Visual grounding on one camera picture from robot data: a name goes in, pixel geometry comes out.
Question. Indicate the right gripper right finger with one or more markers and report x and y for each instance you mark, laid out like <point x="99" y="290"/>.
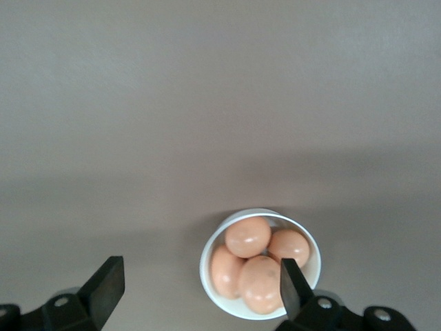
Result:
<point x="296" y="300"/>

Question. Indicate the brown egg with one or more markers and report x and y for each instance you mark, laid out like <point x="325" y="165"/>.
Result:
<point x="248" y="236"/>
<point x="223" y="272"/>
<point x="260" y="284"/>
<point x="291" y="246"/>

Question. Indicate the white round bowl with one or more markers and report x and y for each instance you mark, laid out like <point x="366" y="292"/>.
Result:
<point x="227" y="305"/>

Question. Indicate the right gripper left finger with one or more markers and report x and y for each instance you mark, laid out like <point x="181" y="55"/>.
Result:
<point x="100" y="293"/>

